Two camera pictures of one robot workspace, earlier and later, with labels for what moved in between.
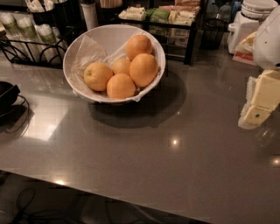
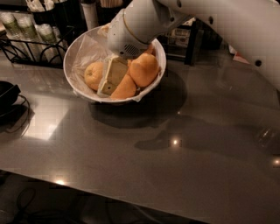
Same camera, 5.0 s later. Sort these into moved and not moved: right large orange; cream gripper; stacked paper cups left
Moved: cream gripper
Not moved: right large orange; stacked paper cups left
